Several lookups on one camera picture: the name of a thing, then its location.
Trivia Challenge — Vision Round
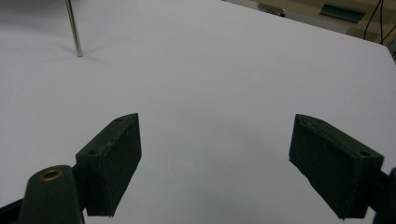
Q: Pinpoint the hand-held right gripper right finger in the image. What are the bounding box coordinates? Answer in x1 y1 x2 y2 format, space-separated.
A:
288 113 385 220

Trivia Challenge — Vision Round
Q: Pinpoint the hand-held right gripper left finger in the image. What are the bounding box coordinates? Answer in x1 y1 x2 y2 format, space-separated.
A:
75 112 143 217

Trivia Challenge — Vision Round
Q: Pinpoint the thin metal rod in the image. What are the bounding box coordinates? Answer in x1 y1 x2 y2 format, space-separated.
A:
64 0 84 58

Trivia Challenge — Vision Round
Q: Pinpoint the green metal bar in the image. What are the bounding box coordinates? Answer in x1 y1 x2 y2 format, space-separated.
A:
318 2 367 24

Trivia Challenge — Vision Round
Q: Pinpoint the dark floor fixture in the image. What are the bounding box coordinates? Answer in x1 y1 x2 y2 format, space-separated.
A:
257 2 287 18

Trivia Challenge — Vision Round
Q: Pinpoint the black cable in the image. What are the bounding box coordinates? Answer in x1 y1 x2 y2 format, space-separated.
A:
363 0 396 45

